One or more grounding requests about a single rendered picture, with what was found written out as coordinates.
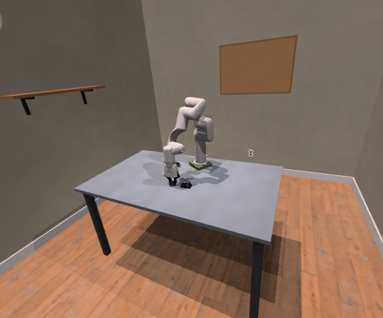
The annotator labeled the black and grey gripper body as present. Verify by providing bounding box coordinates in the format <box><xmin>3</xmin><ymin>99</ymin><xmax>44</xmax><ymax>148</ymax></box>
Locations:
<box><xmin>164</xmin><ymin>163</ymin><xmax>179</xmax><ymax>178</ymax></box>

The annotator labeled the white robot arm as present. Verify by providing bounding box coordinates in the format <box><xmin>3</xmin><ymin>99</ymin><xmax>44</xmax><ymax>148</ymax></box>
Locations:
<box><xmin>163</xmin><ymin>97</ymin><xmax>214</xmax><ymax>167</ymax></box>

